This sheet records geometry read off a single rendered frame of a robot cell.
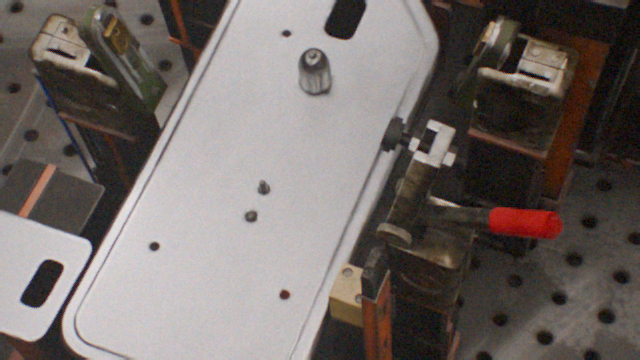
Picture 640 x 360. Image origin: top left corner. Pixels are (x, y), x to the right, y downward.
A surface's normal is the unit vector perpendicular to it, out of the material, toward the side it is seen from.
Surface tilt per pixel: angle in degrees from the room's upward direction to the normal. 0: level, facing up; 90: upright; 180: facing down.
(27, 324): 0
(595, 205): 0
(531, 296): 0
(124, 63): 78
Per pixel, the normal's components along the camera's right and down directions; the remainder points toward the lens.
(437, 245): -0.05, -0.42
